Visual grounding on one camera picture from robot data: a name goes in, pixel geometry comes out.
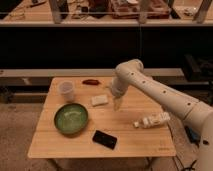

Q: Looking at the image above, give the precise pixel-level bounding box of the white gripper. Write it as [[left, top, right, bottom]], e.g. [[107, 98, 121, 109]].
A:
[[110, 77, 129, 111]]

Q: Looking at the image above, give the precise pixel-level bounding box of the white sponge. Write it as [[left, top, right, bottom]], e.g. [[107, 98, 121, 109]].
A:
[[91, 95, 108, 106]]

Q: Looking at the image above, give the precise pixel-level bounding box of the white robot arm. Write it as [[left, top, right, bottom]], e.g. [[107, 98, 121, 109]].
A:
[[110, 59, 213, 171]]

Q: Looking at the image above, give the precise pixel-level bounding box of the green ceramic bowl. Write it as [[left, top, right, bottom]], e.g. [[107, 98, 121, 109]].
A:
[[54, 103, 88, 135]]

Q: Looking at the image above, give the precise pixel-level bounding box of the dark red object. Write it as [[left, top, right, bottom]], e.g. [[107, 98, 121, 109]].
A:
[[82, 79, 100, 85]]

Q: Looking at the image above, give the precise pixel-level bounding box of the black smartphone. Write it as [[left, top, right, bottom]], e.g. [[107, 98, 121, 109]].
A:
[[92, 130, 117, 149]]

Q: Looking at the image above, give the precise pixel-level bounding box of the wooden folding table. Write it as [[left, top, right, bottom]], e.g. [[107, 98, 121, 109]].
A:
[[28, 77, 176, 158]]

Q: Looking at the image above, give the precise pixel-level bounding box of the clear plastic cup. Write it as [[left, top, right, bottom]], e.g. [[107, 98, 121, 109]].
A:
[[58, 81, 74, 102]]

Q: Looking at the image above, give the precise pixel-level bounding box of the wooden workbench shelf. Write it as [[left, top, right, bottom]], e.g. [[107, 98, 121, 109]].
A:
[[0, 0, 213, 27]]

